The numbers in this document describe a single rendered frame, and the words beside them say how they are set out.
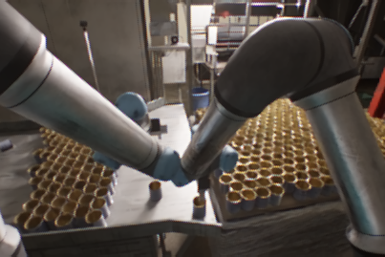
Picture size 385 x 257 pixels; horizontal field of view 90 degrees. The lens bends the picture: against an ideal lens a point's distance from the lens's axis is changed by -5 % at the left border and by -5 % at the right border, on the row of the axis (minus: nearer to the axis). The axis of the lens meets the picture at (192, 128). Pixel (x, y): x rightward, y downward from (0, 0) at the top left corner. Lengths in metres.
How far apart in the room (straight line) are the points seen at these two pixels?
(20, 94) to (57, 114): 0.04
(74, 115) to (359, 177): 0.43
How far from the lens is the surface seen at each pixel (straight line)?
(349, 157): 0.41
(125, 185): 1.23
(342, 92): 0.40
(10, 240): 0.48
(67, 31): 3.51
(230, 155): 0.62
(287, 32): 0.32
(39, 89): 0.25
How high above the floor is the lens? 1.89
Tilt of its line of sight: 28 degrees down
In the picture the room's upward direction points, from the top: 1 degrees counter-clockwise
